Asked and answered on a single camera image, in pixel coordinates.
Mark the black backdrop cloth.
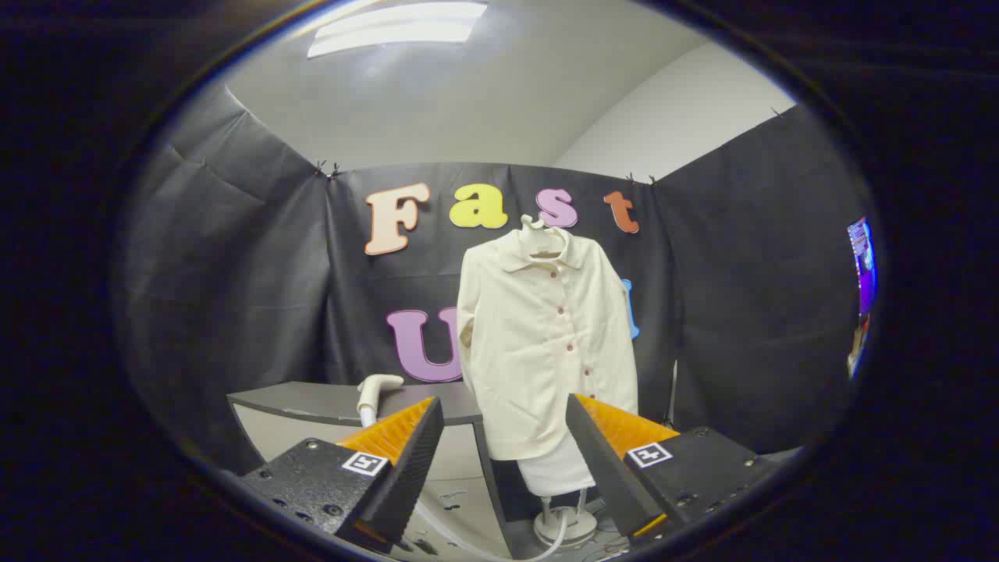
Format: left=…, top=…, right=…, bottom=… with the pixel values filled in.
left=117, top=82, right=875, bottom=477

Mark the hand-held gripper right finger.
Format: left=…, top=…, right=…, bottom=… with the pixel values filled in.
left=565, top=393, right=781, bottom=547

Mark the white round stand base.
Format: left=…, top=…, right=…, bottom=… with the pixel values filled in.
left=533, top=492, right=600, bottom=551

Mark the cream button-up shirt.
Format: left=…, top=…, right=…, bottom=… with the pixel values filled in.
left=456, top=226, right=641, bottom=461

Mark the grey table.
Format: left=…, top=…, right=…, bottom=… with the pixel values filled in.
left=226, top=380, right=517, bottom=557

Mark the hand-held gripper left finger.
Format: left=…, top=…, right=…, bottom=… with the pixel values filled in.
left=238, top=397, right=446, bottom=555

